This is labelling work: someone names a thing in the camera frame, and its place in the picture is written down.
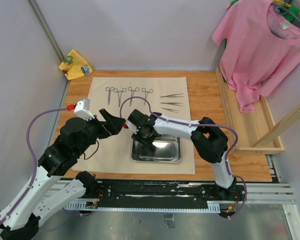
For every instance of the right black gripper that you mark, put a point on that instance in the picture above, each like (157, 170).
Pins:
(149, 141)

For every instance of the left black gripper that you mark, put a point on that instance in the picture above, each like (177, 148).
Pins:
(113, 124)

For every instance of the stainless steel tray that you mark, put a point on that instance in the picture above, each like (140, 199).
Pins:
(167, 150)

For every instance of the steel surgical scissors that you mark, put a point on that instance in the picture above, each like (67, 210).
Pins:
(109, 91)

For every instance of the steel hemostat clamp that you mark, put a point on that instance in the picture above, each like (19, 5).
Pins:
(132, 90)

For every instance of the long steel hemostat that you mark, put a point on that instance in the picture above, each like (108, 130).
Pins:
(146, 93)

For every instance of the beige cloth wrap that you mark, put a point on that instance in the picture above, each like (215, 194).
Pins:
(114, 154)

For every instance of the steel surgical forceps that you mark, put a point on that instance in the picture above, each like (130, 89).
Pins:
(178, 95)

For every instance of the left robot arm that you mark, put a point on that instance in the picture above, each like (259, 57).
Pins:
(23, 217)

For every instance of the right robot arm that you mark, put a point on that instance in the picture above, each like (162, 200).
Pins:
(208, 139)

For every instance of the yellow printed cloth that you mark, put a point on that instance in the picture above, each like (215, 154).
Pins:
(75, 66)

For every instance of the pink t-shirt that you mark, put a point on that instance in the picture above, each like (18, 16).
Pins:
(262, 49)

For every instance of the wooden pole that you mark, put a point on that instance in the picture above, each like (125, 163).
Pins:
(285, 123)

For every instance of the green clothes hanger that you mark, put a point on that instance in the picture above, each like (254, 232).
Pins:
(286, 9)

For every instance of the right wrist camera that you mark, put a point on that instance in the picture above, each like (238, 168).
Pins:
(130, 126)

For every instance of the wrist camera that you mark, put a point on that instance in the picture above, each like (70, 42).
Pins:
(81, 109)
(130, 126)

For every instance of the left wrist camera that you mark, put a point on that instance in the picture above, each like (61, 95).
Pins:
(81, 109)

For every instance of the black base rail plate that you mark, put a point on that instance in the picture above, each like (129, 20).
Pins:
(159, 194)

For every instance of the wooden tray frame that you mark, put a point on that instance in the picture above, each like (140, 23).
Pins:
(250, 127)

